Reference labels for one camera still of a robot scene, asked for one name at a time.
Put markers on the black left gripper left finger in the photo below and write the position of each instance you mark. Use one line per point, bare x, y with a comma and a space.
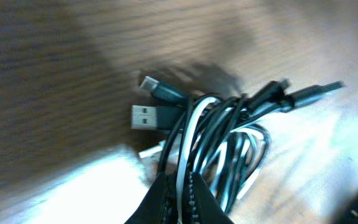
159, 206

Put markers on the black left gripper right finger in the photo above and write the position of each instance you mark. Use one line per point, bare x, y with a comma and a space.
199, 206

